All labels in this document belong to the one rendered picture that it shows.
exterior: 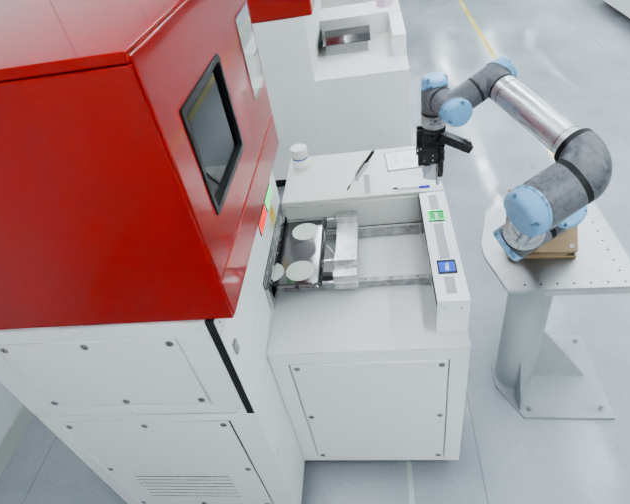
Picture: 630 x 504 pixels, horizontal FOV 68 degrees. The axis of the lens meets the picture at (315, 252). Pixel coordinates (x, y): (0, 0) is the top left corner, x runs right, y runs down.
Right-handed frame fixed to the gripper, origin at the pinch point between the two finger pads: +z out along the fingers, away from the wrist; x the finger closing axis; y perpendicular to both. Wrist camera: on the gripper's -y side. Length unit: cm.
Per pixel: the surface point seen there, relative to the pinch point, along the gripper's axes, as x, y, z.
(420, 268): 11.3, 7.4, 28.7
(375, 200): -15.1, 21.7, 16.4
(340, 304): 26, 35, 29
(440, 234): 9.6, 0.5, 15.1
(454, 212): -126, -28, 111
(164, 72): 56, 54, -64
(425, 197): -11.8, 3.2, 14.7
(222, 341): 66, 59, -4
